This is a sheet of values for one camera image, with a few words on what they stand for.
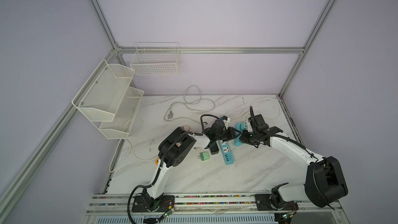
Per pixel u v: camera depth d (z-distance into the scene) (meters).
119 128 1.03
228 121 0.91
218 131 0.78
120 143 0.98
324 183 0.42
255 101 1.16
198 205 0.75
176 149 0.55
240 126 0.92
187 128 1.00
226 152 0.88
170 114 1.07
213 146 0.90
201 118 0.85
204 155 0.88
